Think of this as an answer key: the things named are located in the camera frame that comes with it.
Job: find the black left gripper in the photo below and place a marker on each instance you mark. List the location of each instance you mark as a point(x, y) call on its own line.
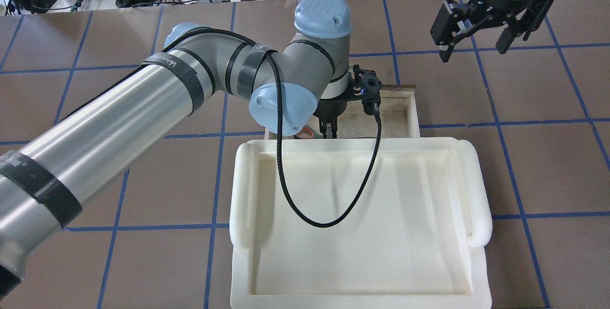
point(330, 108)

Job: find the grey orange scissors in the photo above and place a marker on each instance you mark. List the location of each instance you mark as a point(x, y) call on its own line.
point(305, 133)

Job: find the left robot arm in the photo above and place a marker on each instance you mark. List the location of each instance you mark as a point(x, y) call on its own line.
point(46, 183)

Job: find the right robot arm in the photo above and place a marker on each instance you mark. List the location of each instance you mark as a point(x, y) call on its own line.
point(457, 21)

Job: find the white plastic basket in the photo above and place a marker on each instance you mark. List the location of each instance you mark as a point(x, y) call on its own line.
point(415, 240)

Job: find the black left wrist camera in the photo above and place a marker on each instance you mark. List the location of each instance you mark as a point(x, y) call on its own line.
point(364, 86)

